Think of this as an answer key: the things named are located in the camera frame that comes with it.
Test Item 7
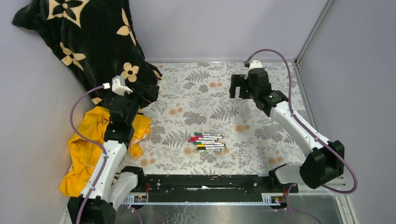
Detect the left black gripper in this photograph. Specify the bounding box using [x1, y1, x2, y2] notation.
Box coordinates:
[119, 82, 159, 126]

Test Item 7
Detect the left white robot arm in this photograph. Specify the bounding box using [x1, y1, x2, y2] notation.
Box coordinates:
[67, 96, 145, 224]

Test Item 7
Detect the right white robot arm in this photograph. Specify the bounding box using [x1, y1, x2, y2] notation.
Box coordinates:
[229, 68, 345, 192]

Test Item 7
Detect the yellow cloth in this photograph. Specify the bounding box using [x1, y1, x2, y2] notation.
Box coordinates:
[59, 106, 152, 197]

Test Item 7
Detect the floral fern table mat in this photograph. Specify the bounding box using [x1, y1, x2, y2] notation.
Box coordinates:
[120, 63, 305, 175]

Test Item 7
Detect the black floral blanket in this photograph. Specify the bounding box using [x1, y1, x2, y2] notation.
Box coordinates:
[12, 0, 162, 107]

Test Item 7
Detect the yellow cap marker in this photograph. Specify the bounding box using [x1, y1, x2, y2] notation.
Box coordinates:
[196, 144, 226, 148]

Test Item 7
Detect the black cap marker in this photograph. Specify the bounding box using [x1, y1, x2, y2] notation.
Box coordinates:
[199, 147, 226, 149]

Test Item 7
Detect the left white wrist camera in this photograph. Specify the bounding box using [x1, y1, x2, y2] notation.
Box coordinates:
[111, 76, 133, 96]

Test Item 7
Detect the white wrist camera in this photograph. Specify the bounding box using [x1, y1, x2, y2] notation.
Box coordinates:
[111, 76, 133, 96]
[248, 60, 263, 71]

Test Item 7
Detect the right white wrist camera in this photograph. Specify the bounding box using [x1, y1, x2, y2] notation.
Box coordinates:
[248, 60, 263, 71]

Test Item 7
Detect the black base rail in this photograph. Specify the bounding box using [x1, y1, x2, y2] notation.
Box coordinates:
[116, 174, 299, 203]

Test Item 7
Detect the aluminium frame post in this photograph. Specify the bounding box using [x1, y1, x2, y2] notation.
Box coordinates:
[295, 0, 335, 64]

